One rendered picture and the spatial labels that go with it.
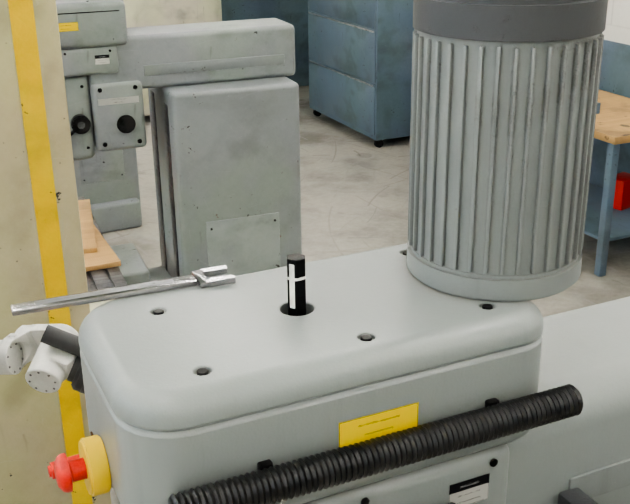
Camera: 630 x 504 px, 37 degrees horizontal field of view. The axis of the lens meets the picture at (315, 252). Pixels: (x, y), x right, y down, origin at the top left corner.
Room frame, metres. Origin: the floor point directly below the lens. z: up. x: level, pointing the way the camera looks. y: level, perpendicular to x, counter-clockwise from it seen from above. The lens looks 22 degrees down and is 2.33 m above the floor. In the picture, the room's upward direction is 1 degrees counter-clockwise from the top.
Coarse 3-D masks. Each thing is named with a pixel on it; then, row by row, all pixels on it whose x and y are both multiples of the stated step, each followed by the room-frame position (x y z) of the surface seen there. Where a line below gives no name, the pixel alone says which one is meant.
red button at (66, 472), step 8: (64, 456) 0.81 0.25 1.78; (56, 464) 0.81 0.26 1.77; (64, 464) 0.81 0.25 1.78; (72, 464) 0.81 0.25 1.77; (80, 464) 0.82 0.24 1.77; (56, 472) 0.81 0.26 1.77; (64, 472) 0.80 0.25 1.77; (72, 472) 0.81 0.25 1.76; (80, 472) 0.81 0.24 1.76; (56, 480) 0.81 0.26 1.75; (64, 480) 0.80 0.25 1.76; (72, 480) 0.80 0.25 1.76; (64, 488) 0.80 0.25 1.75; (72, 488) 0.80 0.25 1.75
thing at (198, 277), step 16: (192, 272) 1.01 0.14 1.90; (208, 272) 1.01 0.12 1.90; (224, 272) 1.02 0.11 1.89; (112, 288) 0.96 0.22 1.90; (128, 288) 0.96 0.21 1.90; (144, 288) 0.96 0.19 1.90; (160, 288) 0.97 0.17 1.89; (176, 288) 0.98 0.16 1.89; (16, 304) 0.93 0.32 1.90; (32, 304) 0.93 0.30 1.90; (48, 304) 0.93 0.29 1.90; (64, 304) 0.93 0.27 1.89; (80, 304) 0.94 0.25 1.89
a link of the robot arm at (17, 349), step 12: (36, 324) 1.60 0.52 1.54; (60, 324) 1.59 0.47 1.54; (12, 336) 1.58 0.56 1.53; (24, 336) 1.59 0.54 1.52; (36, 336) 1.59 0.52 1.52; (0, 348) 1.56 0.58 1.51; (12, 348) 1.57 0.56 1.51; (24, 348) 1.60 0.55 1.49; (36, 348) 1.60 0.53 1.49; (0, 360) 1.54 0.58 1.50; (12, 360) 1.56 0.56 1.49; (24, 360) 1.59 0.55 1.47; (0, 372) 1.55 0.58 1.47; (12, 372) 1.55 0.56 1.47
